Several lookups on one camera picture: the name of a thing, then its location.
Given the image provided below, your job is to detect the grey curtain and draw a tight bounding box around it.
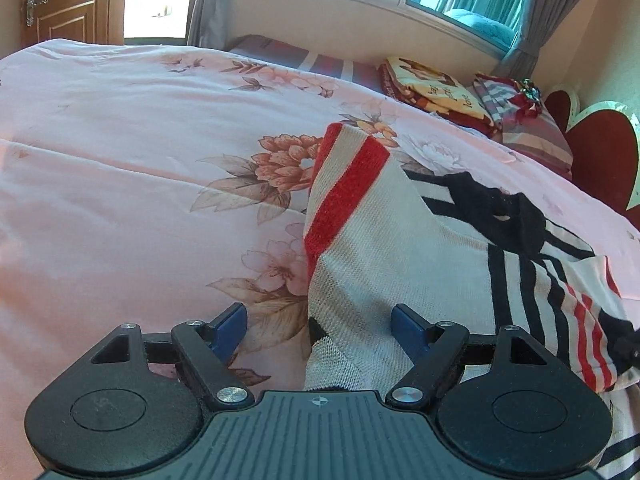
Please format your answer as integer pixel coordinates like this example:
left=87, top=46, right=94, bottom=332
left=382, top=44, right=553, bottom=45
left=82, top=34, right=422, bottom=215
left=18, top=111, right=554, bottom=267
left=502, top=0, right=621, bottom=88
left=185, top=0, right=235, bottom=50

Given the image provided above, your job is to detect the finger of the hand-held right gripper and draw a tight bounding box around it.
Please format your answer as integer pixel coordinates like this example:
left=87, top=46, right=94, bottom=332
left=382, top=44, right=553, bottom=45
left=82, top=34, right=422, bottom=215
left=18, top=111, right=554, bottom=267
left=614, top=327, right=640, bottom=363

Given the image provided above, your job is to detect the striped pillow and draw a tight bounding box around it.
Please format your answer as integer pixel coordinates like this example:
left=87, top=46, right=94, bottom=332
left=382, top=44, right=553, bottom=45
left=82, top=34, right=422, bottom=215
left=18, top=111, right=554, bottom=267
left=472, top=72, right=573, bottom=181

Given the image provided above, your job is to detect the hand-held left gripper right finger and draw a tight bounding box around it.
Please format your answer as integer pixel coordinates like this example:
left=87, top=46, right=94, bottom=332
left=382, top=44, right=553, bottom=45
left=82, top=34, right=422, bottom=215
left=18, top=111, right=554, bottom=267
left=387, top=302, right=551, bottom=406

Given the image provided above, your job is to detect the metal door handle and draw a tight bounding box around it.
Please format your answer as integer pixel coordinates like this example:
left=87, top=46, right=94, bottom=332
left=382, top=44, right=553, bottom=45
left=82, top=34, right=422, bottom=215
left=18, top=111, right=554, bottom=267
left=26, top=0, right=49, bottom=27

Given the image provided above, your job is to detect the red patterned cloth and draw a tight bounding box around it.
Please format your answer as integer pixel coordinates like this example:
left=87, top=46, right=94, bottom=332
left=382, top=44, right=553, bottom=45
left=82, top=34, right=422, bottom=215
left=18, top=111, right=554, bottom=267
left=505, top=77, right=545, bottom=122

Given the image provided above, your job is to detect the wooden door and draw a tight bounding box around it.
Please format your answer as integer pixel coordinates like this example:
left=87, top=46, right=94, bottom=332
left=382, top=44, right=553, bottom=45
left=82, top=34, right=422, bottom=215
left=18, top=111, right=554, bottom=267
left=22, top=0, right=124, bottom=47

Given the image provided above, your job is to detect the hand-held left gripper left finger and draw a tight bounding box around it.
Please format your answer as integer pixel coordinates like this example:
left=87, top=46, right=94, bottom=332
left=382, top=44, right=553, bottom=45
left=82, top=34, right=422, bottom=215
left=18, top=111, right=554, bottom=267
left=89, top=302, right=255, bottom=408

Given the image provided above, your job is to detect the pink floral blanket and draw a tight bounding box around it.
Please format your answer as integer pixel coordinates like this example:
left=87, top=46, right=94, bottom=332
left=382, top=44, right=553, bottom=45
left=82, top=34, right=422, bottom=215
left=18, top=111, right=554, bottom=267
left=0, top=37, right=640, bottom=480

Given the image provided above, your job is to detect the striped knit sweater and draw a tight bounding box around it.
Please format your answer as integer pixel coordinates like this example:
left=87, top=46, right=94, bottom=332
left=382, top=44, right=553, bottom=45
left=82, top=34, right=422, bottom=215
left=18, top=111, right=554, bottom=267
left=300, top=122, right=640, bottom=480

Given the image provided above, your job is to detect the folded printed blanket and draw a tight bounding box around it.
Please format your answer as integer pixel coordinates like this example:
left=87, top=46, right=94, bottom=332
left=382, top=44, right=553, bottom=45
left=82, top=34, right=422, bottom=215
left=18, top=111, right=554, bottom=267
left=377, top=56, right=503, bottom=138

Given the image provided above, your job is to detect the red scalloped headboard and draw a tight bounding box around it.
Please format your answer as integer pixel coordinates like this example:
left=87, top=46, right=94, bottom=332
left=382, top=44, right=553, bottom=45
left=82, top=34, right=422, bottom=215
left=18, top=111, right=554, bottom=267
left=542, top=87, right=640, bottom=216

